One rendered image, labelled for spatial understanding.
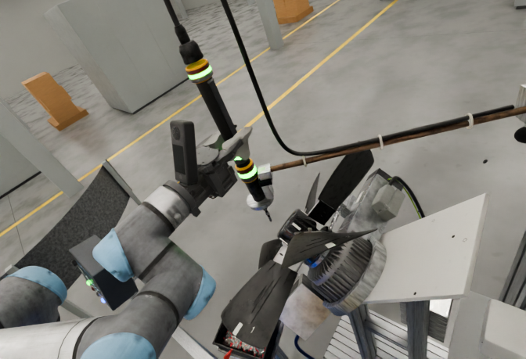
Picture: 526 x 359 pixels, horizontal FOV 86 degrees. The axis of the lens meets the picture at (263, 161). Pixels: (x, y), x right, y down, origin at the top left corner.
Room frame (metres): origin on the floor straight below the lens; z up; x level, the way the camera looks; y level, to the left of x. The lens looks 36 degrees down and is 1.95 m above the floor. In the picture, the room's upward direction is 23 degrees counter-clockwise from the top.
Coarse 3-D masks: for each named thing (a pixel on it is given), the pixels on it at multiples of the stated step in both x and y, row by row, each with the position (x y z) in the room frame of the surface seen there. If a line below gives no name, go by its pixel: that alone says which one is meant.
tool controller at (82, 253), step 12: (96, 240) 0.93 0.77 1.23; (72, 252) 0.89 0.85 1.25; (84, 252) 0.87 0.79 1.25; (84, 264) 0.80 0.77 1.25; (96, 264) 0.78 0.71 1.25; (84, 276) 0.89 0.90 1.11; (96, 276) 0.72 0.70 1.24; (108, 276) 0.74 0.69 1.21; (96, 288) 0.74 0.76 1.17; (108, 288) 0.72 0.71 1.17; (120, 288) 0.73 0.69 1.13; (132, 288) 0.75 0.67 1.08; (108, 300) 0.70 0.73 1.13; (120, 300) 0.71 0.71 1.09
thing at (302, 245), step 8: (312, 232) 0.51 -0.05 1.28; (320, 232) 0.49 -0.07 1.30; (328, 232) 0.48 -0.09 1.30; (352, 232) 0.41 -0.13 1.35; (360, 232) 0.38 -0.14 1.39; (368, 232) 0.35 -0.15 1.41; (296, 240) 0.46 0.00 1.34; (304, 240) 0.44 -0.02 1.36; (312, 240) 0.42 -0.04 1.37; (320, 240) 0.40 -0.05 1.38; (328, 240) 0.39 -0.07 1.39; (336, 240) 0.37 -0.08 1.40; (344, 240) 0.35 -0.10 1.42; (288, 248) 0.43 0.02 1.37; (296, 248) 0.41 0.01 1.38; (304, 248) 0.39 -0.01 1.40; (312, 248) 0.38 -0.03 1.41; (320, 248) 0.36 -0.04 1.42; (328, 248) 0.34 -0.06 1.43; (288, 256) 0.39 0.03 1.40; (296, 256) 0.37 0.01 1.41; (304, 256) 0.35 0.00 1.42; (312, 256) 0.34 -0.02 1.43; (288, 264) 0.35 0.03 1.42
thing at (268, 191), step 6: (258, 174) 0.51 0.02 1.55; (264, 174) 0.51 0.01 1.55; (270, 174) 0.50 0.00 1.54; (264, 180) 0.51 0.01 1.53; (270, 180) 0.50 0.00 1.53; (264, 186) 0.51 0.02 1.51; (270, 186) 0.52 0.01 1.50; (264, 192) 0.51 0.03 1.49; (270, 192) 0.51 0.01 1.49; (252, 198) 0.54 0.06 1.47; (270, 198) 0.51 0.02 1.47; (252, 204) 0.52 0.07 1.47; (258, 204) 0.51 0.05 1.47; (264, 204) 0.50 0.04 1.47; (270, 204) 0.50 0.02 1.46
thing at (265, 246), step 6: (276, 240) 0.69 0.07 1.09; (264, 246) 0.76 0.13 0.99; (270, 246) 0.71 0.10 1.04; (276, 246) 0.67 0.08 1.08; (264, 252) 0.73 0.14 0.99; (270, 252) 0.69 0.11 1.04; (276, 252) 0.65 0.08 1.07; (264, 258) 0.71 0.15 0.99; (270, 258) 0.67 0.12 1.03; (258, 264) 0.73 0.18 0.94; (264, 264) 0.68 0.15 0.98
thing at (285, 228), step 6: (294, 210) 0.67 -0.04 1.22; (300, 210) 0.63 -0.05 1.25; (294, 216) 0.60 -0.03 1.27; (300, 216) 0.60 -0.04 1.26; (306, 216) 0.61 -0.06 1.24; (294, 222) 0.59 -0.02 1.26; (300, 222) 0.59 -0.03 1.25; (306, 222) 0.59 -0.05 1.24; (312, 222) 0.59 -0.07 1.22; (282, 228) 0.64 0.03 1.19; (288, 228) 0.58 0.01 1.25; (294, 228) 0.57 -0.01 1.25; (306, 228) 0.57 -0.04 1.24; (312, 228) 0.57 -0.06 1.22; (324, 228) 0.58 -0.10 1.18; (330, 228) 0.57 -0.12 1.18; (282, 234) 0.58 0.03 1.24; (288, 234) 0.57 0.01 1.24; (294, 234) 0.56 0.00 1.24; (288, 240) 0.57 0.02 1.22; (312, 258) 0.50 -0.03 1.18; (306, 264) 0.51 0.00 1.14
